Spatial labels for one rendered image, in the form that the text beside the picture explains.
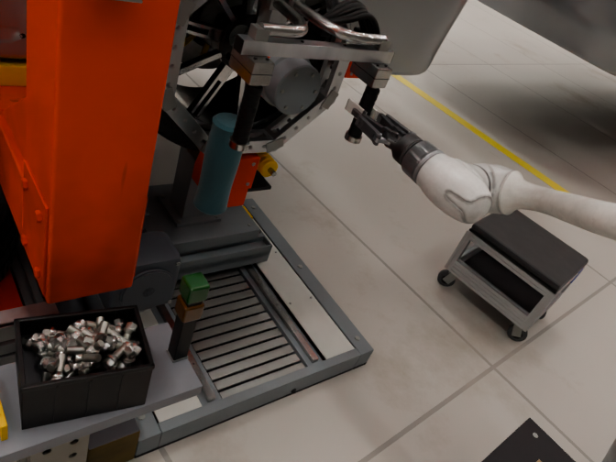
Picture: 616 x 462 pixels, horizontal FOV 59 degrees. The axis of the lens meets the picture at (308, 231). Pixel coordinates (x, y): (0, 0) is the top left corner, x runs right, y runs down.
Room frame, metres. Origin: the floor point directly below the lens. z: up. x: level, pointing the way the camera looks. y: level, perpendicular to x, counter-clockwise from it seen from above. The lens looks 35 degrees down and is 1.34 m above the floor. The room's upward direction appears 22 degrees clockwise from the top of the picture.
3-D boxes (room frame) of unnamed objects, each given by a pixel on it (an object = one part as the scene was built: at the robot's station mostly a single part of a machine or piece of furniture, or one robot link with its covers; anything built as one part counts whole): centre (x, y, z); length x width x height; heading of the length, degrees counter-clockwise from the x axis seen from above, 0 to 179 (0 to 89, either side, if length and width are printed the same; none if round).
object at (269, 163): (1.47, 0.26, 0.51); 0.29 x 0.06 x 0.06; 48
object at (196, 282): (0.69, 0.15, 0.64); 0.04 x 0.04 x 0.04; 48
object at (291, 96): (1.27, 0.22, 0.85); 0.21 x 0.14 x 0.14; 48
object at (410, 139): (1.19, -0.13, 0.83); 0.09 x 0.08 x 0.07; 48
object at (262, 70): (1.05, 0.23, 0.93); 0.09 x 0.05 x 0.05; 48
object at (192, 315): (0.69, 0.15, 0.59); 0.04 x 0.04 x 0.04; 48
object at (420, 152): (1.14, -0.18, 0.83); 0.09 x 0.06 x 0.09; 138
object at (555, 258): (1.93, -0.85, 0.17); 0.43 x 0.36 x 0.34; 58
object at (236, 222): (1.43, 0.40, 0.32); 0.40 x 0.30 x 0.28; 138
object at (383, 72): (1.30, 0.00, 0.93); 0.09 x 0.05 x 0.05; 48
